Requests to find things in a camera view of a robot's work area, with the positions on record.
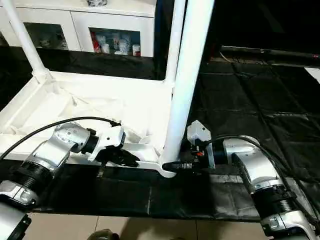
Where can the white plastic table leg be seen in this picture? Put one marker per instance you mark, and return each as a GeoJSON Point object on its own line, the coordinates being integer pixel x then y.
{"type": "Point", "coordinates": [175, 40]}
{"type": "Point", "coordinates": [187, 75]}
{"type": "Point", "coordinates": [22, 40]}

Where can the white glass door cabinet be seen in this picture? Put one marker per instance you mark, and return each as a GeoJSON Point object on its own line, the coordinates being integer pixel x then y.
{"type": "Point", "coordinates": [75, 20]}

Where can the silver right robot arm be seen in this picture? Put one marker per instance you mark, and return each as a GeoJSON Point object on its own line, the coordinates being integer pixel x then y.
{"type": "Point", "coordinates": [260, 175]}

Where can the red bottle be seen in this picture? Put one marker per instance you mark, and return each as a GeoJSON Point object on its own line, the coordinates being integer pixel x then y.
{"type": "Point", "coordinates": [96, 44]}

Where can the grey metallic ornament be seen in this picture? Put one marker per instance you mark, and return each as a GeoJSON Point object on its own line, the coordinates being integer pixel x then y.
{"type": "Point", "coordinates": [96, 2]}

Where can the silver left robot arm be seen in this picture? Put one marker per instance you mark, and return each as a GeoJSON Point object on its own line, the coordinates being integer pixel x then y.
{"type": "Point", "coordinates": [50, 155]}

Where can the black work mat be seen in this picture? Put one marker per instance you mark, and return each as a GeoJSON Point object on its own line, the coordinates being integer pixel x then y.
{"type": "Point", "coordinates": [250, 100]}

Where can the white plastic table top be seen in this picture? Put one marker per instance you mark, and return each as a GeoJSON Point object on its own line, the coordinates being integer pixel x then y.
{"type": "Point", "coordinates": [100, 100]}

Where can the white cup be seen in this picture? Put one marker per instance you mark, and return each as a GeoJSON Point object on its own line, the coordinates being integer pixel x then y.
{"type": "Point", "coordinates": [136, 49]}

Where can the white bottle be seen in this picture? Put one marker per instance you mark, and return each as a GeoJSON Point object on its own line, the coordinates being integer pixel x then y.
{"type": "Point", "coordinates": [123, 46]}

